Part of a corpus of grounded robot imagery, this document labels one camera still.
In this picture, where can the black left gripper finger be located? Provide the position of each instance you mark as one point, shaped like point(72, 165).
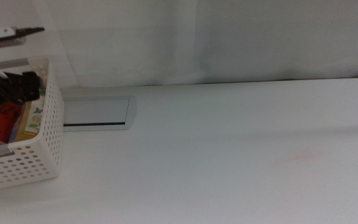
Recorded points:
point(25, 87)

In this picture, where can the yellow tea bottle white cap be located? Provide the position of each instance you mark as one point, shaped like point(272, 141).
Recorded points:
point(31, 121)

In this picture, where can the red drink can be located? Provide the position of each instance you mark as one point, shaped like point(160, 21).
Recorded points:
point(0, 127)

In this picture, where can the white perforated plastic basket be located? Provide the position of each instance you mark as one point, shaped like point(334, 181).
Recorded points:
point(48, 140)

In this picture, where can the white fabric curtain backdrop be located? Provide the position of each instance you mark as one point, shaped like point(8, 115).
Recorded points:
point(197, 40)

